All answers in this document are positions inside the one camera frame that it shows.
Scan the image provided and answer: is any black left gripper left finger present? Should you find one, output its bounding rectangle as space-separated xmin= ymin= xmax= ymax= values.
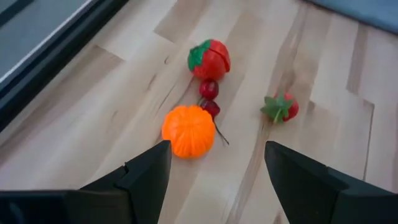
xmin=0 ymin=139 xmax=172 ymax=224

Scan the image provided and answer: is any red tomato with green top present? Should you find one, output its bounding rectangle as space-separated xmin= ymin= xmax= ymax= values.
xmin=187 ymin=39 xmax=231 ymax=82

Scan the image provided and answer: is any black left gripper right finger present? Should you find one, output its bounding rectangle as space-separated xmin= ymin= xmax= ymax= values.
xmin=264 ymin=140 xmax=398 ymax=224

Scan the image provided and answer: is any red strawberry with green leaves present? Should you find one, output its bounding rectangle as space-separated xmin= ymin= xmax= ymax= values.
xmin=259 ymin=92 xmax=300 ymax=124

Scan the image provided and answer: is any black table edge rail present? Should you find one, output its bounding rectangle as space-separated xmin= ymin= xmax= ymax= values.
xmin=0 ymin=0 xmax=130 ymax=133

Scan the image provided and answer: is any orange ribbed mandarin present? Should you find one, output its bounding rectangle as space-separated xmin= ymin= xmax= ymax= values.
xmin=161 ymin=105 xmax=216 ymax=159

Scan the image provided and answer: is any dark red cherry with stem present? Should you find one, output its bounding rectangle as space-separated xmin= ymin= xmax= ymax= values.
xmin=197 ymin=98 xmax=230 ymax=146
xmin=198 ymin=78 xmax=220 ymax=101

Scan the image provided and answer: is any blue grey cloth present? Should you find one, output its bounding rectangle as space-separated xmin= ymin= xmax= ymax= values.
xmin=306 ymin=0 xmax=398 ymax=35

